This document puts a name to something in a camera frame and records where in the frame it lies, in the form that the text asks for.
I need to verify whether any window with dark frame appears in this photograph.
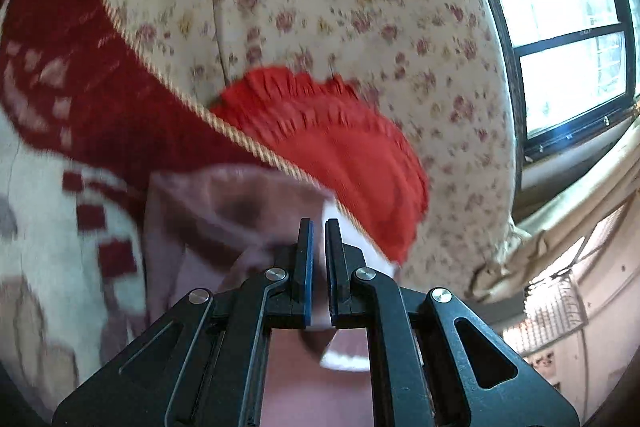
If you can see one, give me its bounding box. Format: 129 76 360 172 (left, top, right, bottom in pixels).
439 0 640 163

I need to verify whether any mauve pink garment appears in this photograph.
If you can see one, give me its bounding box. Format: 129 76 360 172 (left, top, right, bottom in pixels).
101 166 396 426

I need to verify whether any beige curtain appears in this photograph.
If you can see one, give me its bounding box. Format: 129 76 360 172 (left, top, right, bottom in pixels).
470 120 639 303

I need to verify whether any red knit garment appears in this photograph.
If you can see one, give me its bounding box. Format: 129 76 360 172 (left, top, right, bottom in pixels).
210 67 428 265

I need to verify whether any red and cream leaf blanket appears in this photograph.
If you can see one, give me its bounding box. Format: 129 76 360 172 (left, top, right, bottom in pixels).
0 0 352 417

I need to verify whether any floral cream bedsheet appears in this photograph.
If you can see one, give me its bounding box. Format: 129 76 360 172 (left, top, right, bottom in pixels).
102 0 520 301

